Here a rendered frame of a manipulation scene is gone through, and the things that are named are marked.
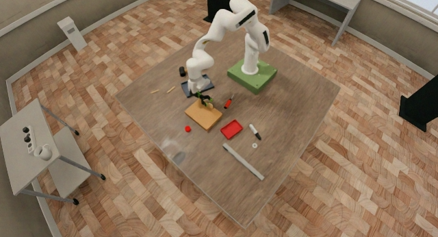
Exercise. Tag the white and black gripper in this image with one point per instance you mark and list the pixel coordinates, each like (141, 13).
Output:
(192, 88)

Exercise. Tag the tan wooden bench board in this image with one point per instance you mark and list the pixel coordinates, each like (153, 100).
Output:
(203, 116)

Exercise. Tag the red shallow tray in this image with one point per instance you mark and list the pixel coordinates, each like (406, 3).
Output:
(231, 129)

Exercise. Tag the grey flat bar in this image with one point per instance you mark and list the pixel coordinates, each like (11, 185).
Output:
(244, 162)

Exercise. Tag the black rubber mallet with wooden handle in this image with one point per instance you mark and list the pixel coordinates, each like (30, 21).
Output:
(182, 71)

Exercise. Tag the white marker with black cap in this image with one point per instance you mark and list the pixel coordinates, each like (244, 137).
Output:
(255, 131)

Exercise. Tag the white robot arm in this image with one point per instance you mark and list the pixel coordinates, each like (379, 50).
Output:
(257, 40)

